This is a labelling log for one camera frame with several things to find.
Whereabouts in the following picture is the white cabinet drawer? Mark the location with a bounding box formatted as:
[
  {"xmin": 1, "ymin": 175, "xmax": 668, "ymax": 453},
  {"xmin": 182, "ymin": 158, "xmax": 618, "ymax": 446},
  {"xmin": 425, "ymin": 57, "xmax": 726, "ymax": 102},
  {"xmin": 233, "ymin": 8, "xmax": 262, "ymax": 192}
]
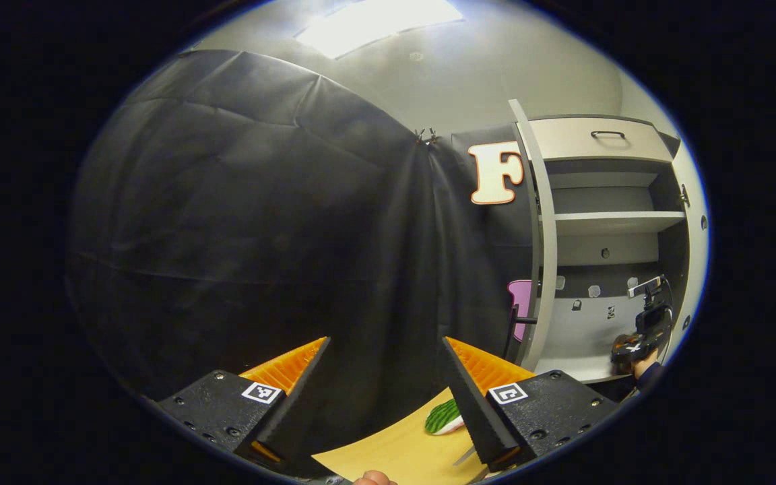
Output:
[{"xmin": 526, "ymin": 116, "xmax": 676, "ymax": 164}]

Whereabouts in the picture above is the white cabinet shelf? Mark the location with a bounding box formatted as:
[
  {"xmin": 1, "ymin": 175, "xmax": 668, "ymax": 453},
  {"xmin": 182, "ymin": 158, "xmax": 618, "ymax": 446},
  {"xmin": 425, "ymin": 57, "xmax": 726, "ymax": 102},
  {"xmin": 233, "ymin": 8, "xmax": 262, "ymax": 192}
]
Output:
[{"xmin": 553, "ymin": 211, "xmax": 687, "ymax": 236}]

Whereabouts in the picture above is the white cabinet door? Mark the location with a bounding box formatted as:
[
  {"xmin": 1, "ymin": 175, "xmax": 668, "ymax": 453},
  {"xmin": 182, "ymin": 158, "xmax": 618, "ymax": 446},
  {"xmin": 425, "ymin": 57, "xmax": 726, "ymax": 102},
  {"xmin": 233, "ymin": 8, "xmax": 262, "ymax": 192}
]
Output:
[
  {"xmin": 508, "ymin": 100, "xmax": 558, "ymax": 373},
  {"xmin": 671, "ymin": 165, "xmax": 709, "ymax": 352}
]

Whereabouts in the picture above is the green and white object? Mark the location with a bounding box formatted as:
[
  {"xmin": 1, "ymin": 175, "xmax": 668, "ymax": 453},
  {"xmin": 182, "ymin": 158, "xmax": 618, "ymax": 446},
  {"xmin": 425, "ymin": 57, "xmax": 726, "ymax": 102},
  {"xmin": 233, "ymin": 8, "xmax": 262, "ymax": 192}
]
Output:
[{"xmin": 424, "ymin": 397, "xmax": 465, "ymax": 437}]

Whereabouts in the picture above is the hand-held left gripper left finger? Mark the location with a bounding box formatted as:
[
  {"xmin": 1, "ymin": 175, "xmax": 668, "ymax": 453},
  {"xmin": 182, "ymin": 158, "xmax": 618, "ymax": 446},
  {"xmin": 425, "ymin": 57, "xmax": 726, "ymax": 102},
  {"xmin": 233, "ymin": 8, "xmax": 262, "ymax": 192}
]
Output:
[{"xmin": 156, "ymin": 337, "xmax": 332, "ymax": 470}]

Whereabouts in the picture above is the black door handle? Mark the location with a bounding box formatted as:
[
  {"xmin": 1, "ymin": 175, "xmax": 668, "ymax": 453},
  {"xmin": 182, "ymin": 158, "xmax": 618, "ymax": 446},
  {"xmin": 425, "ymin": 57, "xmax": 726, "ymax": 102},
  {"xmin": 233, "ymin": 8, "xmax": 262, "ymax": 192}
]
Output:
[{"xmin": 503, "ymin": 303, "xmax": 538, "ymax": 361}]

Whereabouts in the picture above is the ceiling light panel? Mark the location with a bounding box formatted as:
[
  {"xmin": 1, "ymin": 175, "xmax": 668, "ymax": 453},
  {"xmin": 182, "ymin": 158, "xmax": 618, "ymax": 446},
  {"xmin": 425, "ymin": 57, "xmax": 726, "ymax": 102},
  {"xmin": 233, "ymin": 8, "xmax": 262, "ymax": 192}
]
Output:
[{"xmin": 294, "ymin": 0, "xmax": 464, "ymax": 61}]

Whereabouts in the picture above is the white and grey shoe cabinet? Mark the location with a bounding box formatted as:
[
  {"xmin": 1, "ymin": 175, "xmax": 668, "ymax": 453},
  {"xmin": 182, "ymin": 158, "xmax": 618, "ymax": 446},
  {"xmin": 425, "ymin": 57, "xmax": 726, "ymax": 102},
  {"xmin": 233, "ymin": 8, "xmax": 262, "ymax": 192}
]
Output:
[{"xmin": 508, "ymin": 100, "xmax": 709, "ymax": 386}]

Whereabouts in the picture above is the black backdrop cloth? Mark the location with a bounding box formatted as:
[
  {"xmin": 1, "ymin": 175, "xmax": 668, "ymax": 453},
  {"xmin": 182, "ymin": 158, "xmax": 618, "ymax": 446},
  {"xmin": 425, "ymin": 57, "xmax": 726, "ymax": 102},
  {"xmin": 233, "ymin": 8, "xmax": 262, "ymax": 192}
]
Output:
[{"xmin": 68, "ymin": 48, "xmax": 541, "ymax": 449}]

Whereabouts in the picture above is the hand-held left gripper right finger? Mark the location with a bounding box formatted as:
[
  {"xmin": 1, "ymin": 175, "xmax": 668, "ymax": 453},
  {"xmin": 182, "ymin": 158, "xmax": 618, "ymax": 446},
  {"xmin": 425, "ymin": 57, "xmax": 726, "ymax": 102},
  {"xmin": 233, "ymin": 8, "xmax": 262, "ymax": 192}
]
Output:
[{"xmin": 442, "ymin": 337, "xmax": 621, "ymax": 472}]

